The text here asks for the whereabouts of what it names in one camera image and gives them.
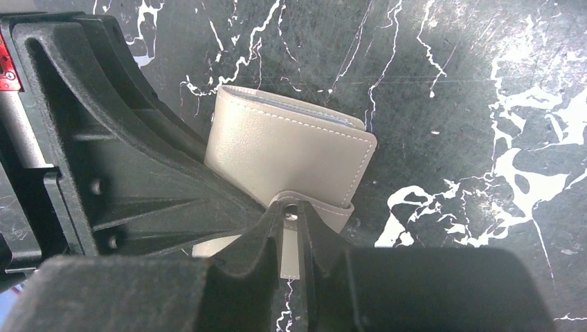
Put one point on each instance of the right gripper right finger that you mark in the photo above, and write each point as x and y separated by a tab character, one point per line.
351	288

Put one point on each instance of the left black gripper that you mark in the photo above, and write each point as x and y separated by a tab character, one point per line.
92	161

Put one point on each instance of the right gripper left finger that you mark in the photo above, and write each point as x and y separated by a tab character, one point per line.
229	291

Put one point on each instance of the grey leather card holder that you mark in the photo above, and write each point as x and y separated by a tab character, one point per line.
276	148

